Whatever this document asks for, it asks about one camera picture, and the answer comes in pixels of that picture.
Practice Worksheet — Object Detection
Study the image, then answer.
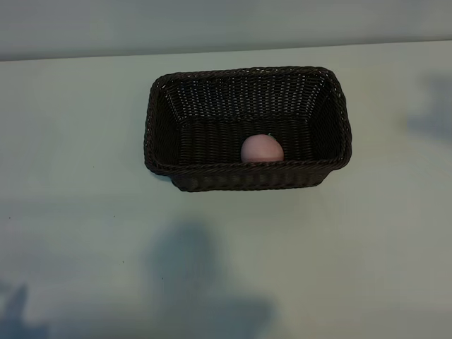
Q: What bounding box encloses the pink peach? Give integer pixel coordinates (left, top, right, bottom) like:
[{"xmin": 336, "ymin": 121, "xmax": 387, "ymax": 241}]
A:
[{"xmin": 240, "ymin": 133, "xmax": 285, "ymax": 164}]

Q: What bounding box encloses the dark brown wicker basket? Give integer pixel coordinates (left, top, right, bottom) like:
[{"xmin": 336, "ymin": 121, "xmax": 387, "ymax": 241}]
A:
[{"xmin": 143, "ymin": 65, "xmax": 353, "ymax": 194}]

